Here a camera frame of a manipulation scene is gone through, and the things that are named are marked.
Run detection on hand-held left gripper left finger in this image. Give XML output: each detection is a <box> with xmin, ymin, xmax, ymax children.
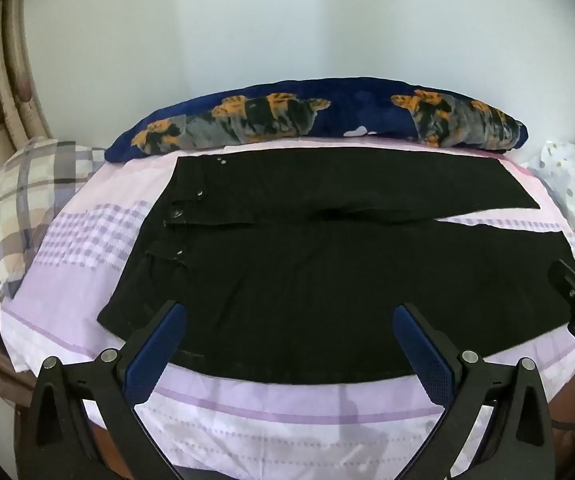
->
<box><xmin>15</xmin><ymin>300</ymin><xmax>188</xmax><ymax>480</ymax></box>

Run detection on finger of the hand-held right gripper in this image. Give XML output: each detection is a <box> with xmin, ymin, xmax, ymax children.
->
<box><xmin>547</xmin><ymin>259</ymin><xmax>575</xmax><ymax>311</ymax></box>

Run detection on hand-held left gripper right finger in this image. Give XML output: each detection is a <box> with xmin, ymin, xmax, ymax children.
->
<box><xmin>392</xmin><ymin>302</ymin><xmax>568</xmax><ymax>480</ymax></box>

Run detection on black pants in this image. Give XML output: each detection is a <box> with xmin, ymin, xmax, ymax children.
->
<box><xmin>98</xmin><ymin>147</ymin><xmax>575</xmax><ymax>386</ymax></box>

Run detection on pink purple checked bed sheet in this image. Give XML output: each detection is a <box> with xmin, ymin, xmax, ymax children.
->
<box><xmin>0</xmin><ymin>147</ymin><xmax>575</xmax><ymax>472</ymax></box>

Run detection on plaid pillow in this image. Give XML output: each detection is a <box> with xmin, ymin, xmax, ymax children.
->
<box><xmin>0</xmin><ymin>136</ymin><xmax>108</xmax><ymax>311</ymax></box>

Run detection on blue printed fleece blanket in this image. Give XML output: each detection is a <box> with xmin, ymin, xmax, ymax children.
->
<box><xmin>105</xmin><ymin>76</ymin><xmax>529</xmax><ymax>163</ymax></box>

